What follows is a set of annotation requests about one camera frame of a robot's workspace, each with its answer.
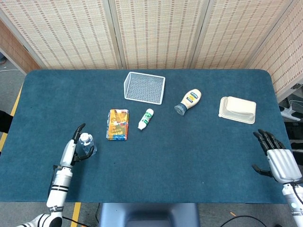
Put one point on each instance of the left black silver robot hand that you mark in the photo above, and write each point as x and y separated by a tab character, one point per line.
67	152

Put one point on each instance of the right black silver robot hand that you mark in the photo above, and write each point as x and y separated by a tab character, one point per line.
281	163

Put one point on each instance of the transparent water bottle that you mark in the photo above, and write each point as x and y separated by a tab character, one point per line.
87	143

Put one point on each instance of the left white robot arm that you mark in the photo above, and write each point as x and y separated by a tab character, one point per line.
58	189

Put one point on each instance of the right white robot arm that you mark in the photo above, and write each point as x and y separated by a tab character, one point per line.
294	203

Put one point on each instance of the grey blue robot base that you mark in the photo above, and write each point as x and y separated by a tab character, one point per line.
149	215

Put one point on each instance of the small white green bottle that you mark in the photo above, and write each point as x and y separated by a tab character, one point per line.
146	119

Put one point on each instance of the cream mayonnaise squeeze bottle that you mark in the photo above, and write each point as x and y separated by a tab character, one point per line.
190	99

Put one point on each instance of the white power strip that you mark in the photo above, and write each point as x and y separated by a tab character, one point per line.
290	113

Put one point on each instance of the orange snack packet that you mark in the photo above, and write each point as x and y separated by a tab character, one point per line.
118	124

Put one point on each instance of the beige plastic food container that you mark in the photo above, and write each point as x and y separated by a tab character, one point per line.
237	109

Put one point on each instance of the blue felt table cover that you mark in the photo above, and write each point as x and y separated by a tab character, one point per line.
165	160

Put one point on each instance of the woven bamboo screen panel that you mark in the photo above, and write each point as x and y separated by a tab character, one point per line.
236	35
158	35
61	35
284	61

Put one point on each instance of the brown woven screen panel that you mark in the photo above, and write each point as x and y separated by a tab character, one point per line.
14	52

